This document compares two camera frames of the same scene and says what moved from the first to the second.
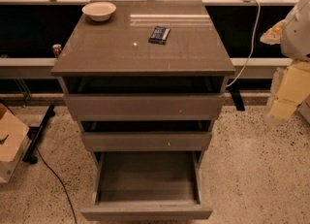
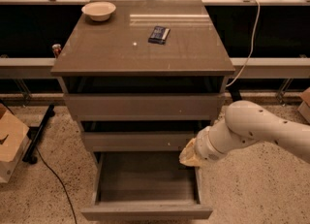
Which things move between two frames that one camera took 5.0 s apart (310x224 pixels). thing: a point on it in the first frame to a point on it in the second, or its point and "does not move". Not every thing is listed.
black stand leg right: [234, 90] does not move
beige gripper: [297, 34] to [204, 146]
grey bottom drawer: [147, 186] does not move
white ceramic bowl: [100, 11] does not move
